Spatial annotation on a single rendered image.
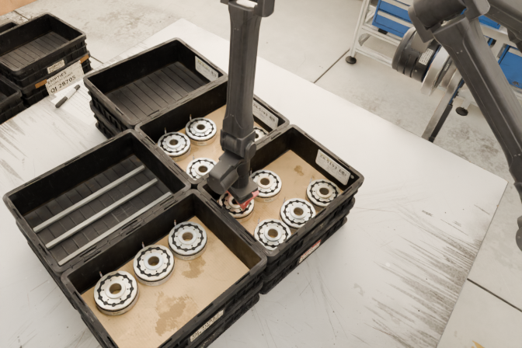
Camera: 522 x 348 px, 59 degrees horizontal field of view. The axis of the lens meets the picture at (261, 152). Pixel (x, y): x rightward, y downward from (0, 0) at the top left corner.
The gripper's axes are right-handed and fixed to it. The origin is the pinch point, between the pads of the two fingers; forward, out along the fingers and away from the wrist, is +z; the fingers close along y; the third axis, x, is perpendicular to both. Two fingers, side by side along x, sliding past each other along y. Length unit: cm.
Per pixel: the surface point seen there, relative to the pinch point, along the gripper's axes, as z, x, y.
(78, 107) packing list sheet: 18, -15, -79
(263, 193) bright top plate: 1.4, 8.1, 2.2
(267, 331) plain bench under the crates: 16.0, -12.8, 30.7
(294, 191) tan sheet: 4.7, 17.7, 5.9
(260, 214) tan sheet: 4.1, 3.9, 6.1
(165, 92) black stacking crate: 6, 9, -55
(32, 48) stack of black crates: 40, -10, -155
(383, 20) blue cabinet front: 58, 184, -84
